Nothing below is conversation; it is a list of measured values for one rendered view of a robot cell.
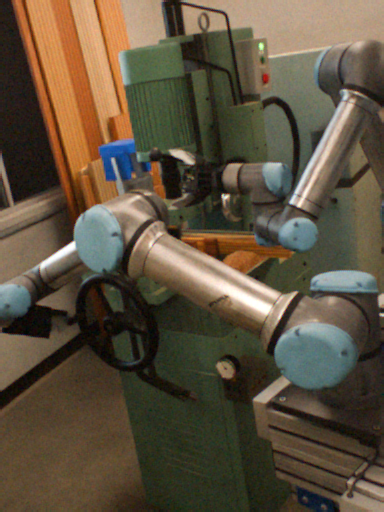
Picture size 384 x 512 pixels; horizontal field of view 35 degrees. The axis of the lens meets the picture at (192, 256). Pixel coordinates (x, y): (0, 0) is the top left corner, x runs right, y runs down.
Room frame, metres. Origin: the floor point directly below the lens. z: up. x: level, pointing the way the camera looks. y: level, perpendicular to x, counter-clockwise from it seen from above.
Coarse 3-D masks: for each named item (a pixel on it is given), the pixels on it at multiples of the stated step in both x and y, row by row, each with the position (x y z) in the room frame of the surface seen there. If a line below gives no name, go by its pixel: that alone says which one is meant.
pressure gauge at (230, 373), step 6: (222, 360) 1.47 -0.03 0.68; (228, 360) 1.46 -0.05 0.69; (234, 360) 1.47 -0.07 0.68; (216, 366) 1.48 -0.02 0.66; (222, 366) 1.48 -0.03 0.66; (228, 366) 1.46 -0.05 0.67; (234, 366) 1.45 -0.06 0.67; (240, 366) 1.47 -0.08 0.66; (222, 372) 1.48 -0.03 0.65; (228, 372) 1.47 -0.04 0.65; (234, 372) 1.45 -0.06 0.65; (228, 378) 1.47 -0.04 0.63; (234, 378) 1.48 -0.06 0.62
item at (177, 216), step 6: (180, 198) 1.79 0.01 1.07; (168, 204) 1.76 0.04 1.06; (174, 210) 1.75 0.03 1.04; (180, 210) 1.77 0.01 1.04; (186, 210) 1.79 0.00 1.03; (192, 210) 1.81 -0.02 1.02; (198, 210) 1.84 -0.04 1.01; (174, 216) 1.75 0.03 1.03; (180, 216) 1.76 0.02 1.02; (186, 216) 1.79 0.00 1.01; (192, 216) 1.81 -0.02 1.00; (174, 222) 1.75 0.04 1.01; (180, 222) 1.76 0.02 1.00
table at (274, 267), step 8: (216, 256) 1.70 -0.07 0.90; (224, 256) 1.69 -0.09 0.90; (256, 264) 1.57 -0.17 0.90; (264, 264) 1.59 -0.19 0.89; (272, 264) 1.62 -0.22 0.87; (88, 272) 1.84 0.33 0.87; (248, 272) 1.52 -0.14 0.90; (256, 272) 1.55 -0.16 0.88; (264, 272) 1.59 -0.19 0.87; (272, 272) 1.62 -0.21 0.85; (264, 280) 1.58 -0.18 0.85; (112, 288) 1.66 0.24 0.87; (160, 288) 1.59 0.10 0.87; (168, 288) 1.58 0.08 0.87; (112, 296) 1.65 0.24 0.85; (144, 296) 1.57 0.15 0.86; (152, 296) 1.56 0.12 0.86; (160, 296) 1.55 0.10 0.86; (168, 296) 1.58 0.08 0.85
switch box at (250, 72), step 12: (240, 48) 1.94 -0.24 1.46; (252, 48) 1.92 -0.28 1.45; (264, 48) 1.97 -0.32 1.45; (240, 60) 1.94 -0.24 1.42; (252, 60) 1.92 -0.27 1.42; (240, 72) 1.95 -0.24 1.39; (252, 72) 1.92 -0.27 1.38; (264, 72) 1.96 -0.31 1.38; (252, 84) 1.92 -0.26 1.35; (264, 84) 1.95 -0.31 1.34
